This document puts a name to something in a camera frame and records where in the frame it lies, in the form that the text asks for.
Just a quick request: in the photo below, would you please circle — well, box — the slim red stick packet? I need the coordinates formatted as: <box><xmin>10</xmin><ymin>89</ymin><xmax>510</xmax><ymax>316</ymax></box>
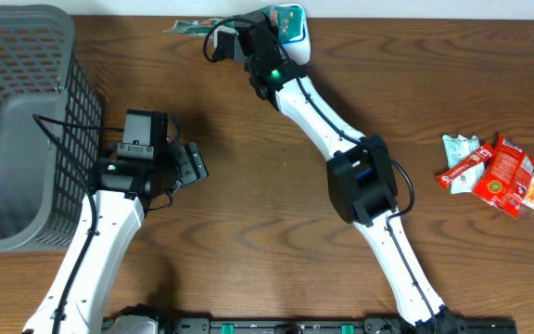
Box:
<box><xmin>437</xmin><ymin>144</ymin><xmax>495</xmax><ymax>189</ymax></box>

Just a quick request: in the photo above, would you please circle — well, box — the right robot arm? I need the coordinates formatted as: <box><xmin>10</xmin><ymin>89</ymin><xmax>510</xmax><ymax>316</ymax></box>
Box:
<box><xmin>235</xmin><ymin>12</ymin><xmax>459</xmax><ymax>333</ymax></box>

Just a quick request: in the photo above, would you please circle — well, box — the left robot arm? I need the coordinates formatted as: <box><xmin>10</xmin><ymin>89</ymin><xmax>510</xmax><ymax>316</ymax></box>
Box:
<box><xmin>23</xmin><ymin>142</ymin><xmax>209</xmax><ymax>333</ymax></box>

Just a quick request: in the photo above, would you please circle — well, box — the large red snack bag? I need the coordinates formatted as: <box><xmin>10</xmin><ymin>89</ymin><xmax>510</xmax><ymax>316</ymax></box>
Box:
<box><xmin>472</xmin><ymin>134</ymin><xmax>534</xmax><ymax>218</ymax></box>

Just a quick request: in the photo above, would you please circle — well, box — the grey plastic mesh basket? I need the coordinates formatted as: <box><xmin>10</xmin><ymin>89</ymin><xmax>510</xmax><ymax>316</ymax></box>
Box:
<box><xmin>0</xmin><ymin>5</ymin><xmax>102</xmax><ymax>252</ymax></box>

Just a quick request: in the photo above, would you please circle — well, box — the teal wet wipes packet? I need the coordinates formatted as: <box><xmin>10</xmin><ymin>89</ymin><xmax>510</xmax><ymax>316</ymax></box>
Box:
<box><xmin>442</xmin><ymin>135</ymin><xmax>485</xmax><ymax>194</ymax></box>

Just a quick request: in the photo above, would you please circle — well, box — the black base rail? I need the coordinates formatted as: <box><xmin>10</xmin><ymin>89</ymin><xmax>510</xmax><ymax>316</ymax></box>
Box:
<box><xmin>102</xmin><ymin>316</ymin><xmax>518</xmax><ymax>334</ymax></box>

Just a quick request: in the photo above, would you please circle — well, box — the green white packet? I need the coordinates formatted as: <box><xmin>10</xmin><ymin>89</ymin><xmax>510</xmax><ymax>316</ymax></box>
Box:
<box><xmin>165</xmin><ymin>5</ymin><xmax>306</xmax><ymax>44</ymax></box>

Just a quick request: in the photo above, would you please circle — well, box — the white barcode scanner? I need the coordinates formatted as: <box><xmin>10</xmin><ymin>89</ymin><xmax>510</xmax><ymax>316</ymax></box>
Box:
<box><xmin>281</xmin><ymin>3</ymin><xmax>311</xmax><ymax>65</ymax></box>

